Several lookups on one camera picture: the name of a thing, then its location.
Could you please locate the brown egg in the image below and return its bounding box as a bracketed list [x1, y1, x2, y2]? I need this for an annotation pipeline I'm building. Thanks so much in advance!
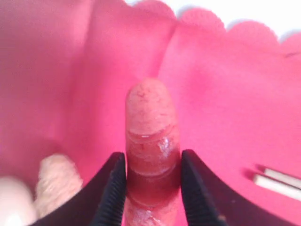
[0, 177, 37, 226]

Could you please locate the upper wooden chopstick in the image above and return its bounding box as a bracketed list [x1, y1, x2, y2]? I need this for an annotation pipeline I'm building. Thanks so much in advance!
[256, 165, 301, 189]

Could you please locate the orange fried nugget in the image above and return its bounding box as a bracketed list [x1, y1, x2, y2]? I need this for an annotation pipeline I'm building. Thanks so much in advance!
[34, 154, 83, 218]

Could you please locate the red scalloped cloth mat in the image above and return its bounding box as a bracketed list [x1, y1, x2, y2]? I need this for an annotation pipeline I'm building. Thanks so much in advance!
[0, 0, 301, 226]

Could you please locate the lower wooden chopstick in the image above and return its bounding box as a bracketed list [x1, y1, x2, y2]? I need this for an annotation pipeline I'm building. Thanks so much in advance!
[252, 174, 301, 201]

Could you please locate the wooden chopstick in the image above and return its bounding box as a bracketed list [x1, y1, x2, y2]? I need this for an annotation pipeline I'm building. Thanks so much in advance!
[252, 174, 301, 201]
[256, 165, 301, 189]

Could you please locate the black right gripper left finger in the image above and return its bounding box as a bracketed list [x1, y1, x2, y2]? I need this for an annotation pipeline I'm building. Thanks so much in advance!
[33, 152, 127, 226]

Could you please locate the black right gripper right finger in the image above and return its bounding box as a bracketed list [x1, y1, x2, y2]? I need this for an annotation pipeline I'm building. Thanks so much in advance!
[181, 149, 292, 226]

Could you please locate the red sausage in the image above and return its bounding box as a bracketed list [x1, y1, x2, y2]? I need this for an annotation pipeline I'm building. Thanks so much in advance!
[125, 79, 181, 226]

